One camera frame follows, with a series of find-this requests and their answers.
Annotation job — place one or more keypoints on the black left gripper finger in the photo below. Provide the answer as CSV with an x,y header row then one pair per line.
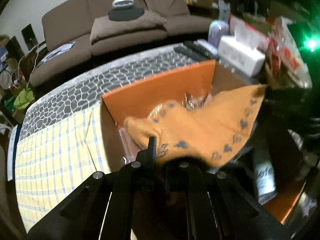
x,y
147,157

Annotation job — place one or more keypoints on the pale green tube bottle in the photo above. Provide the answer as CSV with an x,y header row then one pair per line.
x,y
264,175

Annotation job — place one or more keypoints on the orange cloth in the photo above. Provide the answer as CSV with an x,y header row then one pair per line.
x,y
213,133

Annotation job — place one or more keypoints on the orange cardboard box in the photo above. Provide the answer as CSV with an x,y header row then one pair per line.
x,y
192,86

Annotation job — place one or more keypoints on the white tissue box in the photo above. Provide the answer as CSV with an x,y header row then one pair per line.
x,y
242,57

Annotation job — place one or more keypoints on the grey stone pattern table cover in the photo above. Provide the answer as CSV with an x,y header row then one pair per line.
x,y
86,89

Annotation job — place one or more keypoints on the yellow checked tablecloth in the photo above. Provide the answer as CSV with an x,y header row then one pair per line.
x,y
54,161

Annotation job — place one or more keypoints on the black remote control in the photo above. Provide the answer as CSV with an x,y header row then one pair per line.
x,y
199,49

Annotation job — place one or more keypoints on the brown cushion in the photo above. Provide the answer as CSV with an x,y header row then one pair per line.
x,y
103,27

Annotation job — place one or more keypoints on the green bag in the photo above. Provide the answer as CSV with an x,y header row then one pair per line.
x,y
24,99

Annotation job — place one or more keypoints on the brown sofa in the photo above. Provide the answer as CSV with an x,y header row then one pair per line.
x,y
78,30

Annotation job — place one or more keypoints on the white oval device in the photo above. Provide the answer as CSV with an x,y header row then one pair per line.
x,y
116,4

